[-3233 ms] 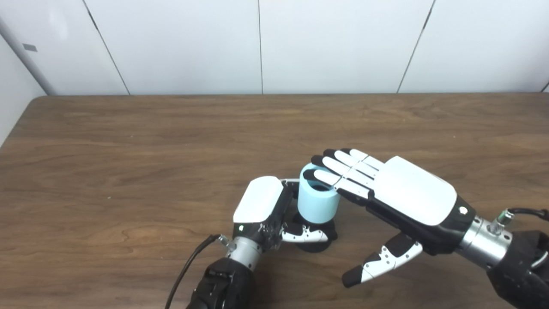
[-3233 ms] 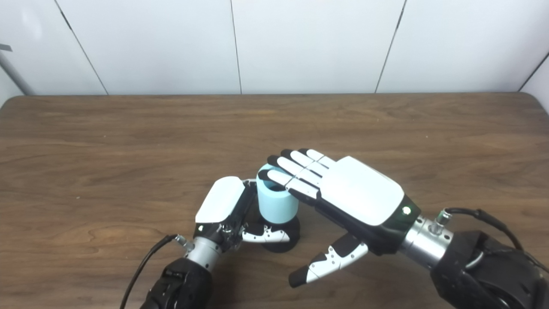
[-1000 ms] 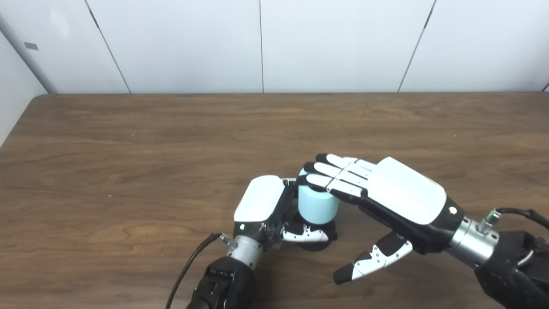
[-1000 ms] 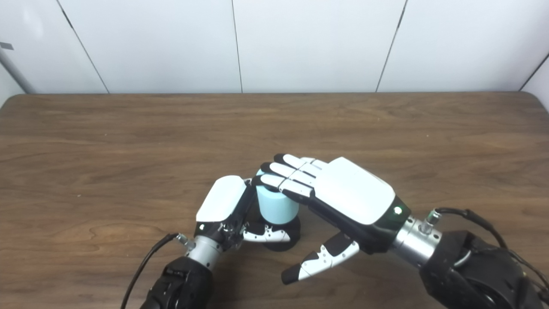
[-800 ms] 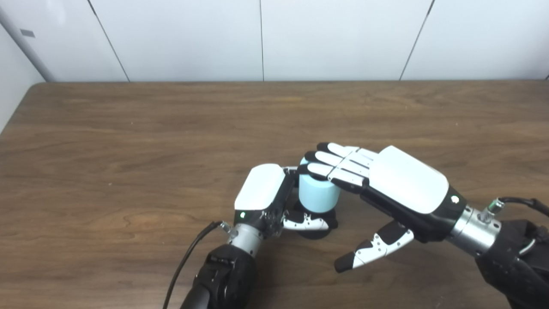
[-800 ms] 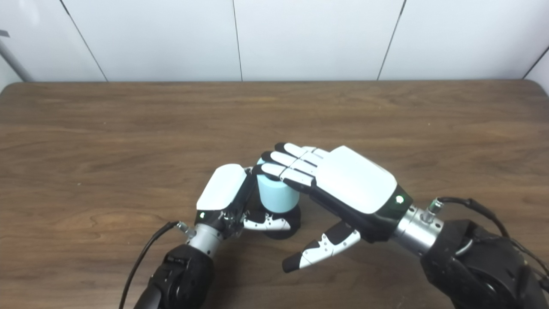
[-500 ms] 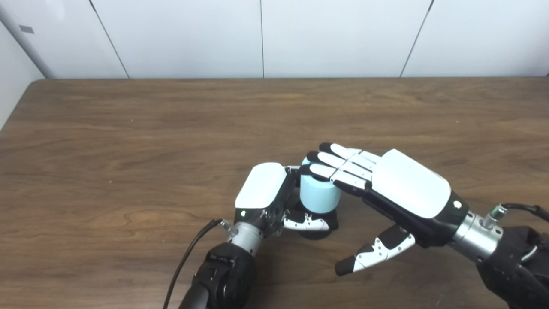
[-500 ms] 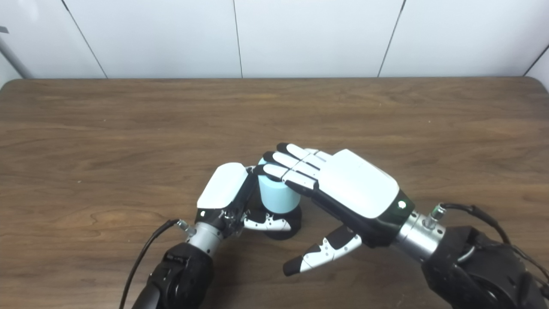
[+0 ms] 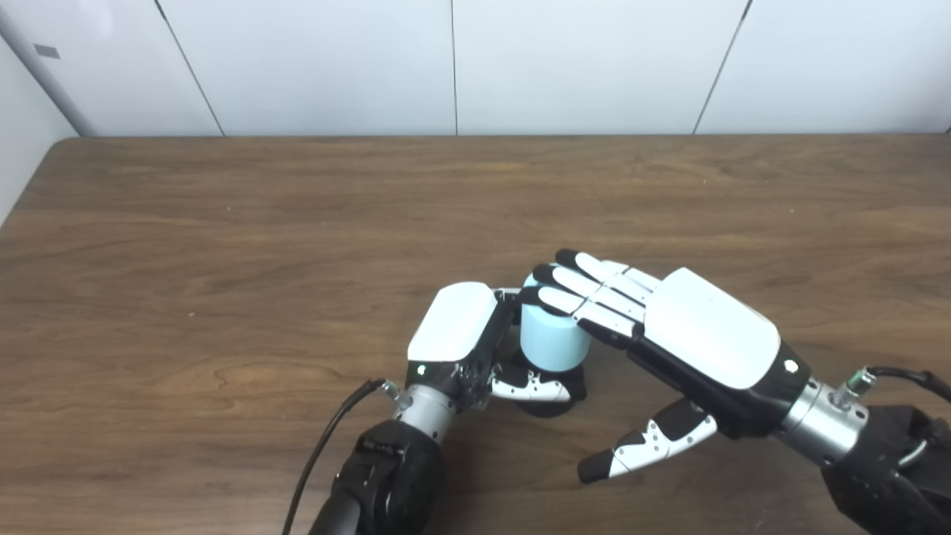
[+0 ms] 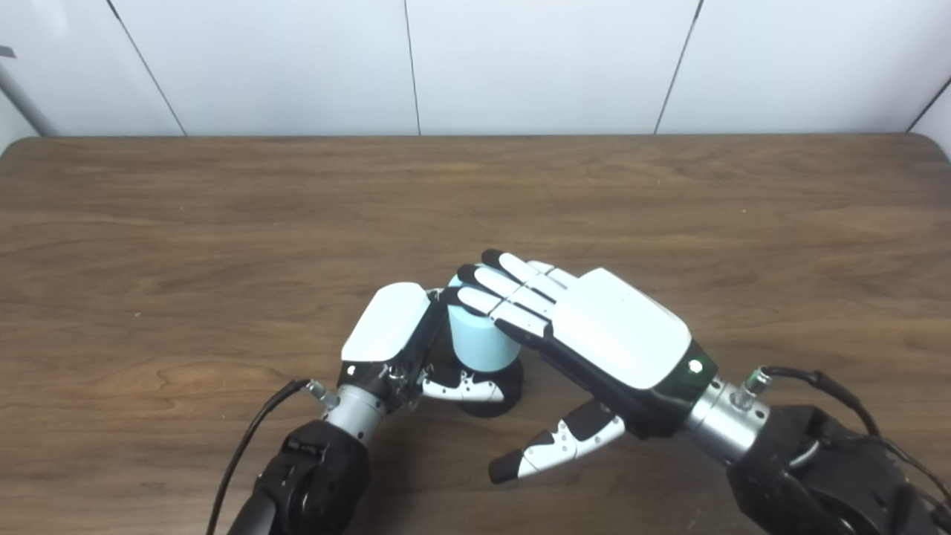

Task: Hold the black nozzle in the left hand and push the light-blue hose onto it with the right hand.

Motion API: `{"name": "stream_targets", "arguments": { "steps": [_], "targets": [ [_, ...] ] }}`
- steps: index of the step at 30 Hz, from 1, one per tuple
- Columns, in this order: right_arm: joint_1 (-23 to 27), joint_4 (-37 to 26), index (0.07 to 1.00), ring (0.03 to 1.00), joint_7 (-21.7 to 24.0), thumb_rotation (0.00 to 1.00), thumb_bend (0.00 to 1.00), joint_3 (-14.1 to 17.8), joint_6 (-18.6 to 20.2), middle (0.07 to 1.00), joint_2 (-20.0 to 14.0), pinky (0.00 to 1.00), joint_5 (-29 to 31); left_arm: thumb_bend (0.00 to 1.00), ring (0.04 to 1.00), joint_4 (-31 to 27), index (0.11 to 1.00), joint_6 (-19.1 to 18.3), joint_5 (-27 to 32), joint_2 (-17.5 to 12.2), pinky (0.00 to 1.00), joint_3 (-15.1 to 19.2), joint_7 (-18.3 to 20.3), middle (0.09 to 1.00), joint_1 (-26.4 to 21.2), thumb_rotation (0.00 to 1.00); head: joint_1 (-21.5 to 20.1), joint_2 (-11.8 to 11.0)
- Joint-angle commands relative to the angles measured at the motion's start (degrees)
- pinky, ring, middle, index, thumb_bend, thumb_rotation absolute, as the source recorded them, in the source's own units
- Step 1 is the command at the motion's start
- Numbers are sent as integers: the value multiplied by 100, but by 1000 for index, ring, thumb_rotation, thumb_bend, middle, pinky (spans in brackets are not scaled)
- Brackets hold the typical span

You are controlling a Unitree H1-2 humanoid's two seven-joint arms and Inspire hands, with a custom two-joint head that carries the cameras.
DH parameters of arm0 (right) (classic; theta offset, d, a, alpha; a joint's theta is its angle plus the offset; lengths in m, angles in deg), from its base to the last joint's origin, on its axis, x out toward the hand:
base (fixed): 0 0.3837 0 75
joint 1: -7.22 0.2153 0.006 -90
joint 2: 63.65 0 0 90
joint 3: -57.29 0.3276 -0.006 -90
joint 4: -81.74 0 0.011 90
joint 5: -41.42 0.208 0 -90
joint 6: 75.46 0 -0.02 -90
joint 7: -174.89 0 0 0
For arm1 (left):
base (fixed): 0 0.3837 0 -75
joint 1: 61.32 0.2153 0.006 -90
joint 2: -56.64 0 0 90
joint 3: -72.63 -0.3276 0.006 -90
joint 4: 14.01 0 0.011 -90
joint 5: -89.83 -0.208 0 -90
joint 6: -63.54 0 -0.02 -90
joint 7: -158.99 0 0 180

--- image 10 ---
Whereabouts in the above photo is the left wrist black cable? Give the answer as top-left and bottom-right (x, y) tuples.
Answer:
(206, 379), (339, 535)

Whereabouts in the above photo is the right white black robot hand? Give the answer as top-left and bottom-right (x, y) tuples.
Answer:
(441, 249), (773, 485)

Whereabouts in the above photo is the light-blue hose piece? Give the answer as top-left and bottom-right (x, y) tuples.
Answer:
(446, 275), (522, 374)

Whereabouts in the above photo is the black nozzle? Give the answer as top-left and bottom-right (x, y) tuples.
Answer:
(444, 357), (525, 418)

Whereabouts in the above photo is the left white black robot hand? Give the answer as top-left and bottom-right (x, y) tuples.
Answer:
(319, 282), (506, 447)

